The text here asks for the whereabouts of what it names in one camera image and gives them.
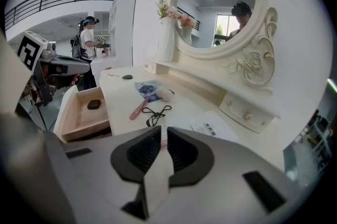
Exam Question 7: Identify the pink makeup brush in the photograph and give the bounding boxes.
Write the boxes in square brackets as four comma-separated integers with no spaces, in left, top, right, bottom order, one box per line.
[129,94,155,121]

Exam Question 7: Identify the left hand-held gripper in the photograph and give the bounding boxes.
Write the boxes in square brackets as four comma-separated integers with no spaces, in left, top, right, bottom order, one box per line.
[16,30,92,107]

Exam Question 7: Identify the pink and white flowers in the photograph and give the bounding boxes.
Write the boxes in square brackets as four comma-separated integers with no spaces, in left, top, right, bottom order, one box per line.
[156,0,183,21]

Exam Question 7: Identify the white dressing table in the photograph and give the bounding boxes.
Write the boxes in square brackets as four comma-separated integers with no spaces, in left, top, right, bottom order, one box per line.
[100,58,283,146]

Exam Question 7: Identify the oval white framed mirror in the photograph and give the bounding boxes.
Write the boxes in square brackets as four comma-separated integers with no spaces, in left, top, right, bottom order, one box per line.
[169,0,279,87]

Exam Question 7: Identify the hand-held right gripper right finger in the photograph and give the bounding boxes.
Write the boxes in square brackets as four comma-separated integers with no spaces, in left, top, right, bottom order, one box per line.
[167,126,215,188]

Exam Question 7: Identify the black compact case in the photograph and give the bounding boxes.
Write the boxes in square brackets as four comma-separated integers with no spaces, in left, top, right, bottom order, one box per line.
[86,99,102,110]

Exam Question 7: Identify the white cotton pad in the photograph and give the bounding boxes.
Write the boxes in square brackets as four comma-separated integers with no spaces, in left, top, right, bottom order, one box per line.
[155,87,175,101]

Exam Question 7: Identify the white shelving unit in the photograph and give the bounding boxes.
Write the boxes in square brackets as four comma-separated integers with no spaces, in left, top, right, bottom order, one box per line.
[108,0,138,66]

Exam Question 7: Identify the wooden drawer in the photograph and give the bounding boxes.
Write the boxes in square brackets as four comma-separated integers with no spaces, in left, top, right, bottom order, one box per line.
[53,84,113,144]

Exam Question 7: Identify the white ribbed vase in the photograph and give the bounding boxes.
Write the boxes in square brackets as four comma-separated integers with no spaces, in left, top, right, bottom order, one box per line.
[155,17,177,63]

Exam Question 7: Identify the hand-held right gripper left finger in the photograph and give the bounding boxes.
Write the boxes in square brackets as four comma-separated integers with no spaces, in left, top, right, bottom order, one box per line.
[110,125,162,185]

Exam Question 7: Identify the small scissors on card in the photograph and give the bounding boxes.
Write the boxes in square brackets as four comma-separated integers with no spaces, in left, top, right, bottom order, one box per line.
[190,110,241,145]

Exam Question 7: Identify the blue printed packet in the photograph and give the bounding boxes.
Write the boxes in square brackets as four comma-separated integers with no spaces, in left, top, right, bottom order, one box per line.
[134,80,164,101]

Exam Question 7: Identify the black metal eyelash curler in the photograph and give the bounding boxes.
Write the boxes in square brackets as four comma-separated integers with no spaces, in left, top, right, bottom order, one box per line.
[142,105,173,128]

